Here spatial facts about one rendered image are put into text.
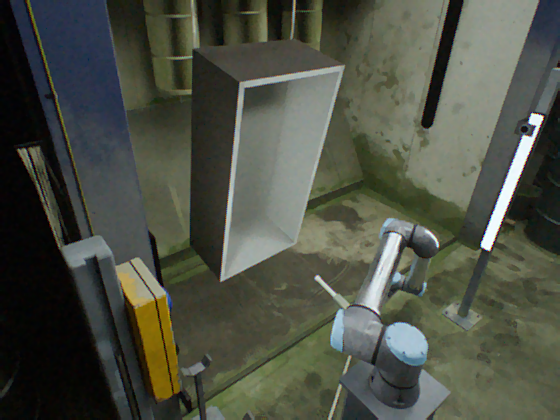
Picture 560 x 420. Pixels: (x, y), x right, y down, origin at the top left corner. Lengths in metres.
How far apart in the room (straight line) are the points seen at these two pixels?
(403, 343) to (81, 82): 1.25
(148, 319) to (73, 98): 0.58
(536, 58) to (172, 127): 2.59
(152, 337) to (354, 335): 0.93
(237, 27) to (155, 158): 1.12
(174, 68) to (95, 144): 1.79
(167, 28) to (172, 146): 0.87
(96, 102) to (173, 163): 2.10
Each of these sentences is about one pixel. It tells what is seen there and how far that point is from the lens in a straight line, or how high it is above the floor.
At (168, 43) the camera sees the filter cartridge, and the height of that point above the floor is 1.58.
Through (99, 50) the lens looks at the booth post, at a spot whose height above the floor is 1.83.
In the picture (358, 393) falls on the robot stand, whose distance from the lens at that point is 1.65.
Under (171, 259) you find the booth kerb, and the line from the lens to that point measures 3.06.
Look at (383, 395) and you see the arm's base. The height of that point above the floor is 0.67.
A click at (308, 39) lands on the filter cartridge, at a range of 3.39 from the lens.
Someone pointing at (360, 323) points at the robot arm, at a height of 0.90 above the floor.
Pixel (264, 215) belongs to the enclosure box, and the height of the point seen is 0.53.
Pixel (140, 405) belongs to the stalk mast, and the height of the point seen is 1.28.
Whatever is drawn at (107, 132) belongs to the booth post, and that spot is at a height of 1.64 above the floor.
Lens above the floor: 1.99
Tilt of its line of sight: 32 degrees down
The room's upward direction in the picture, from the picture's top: 2 degrees clockwise
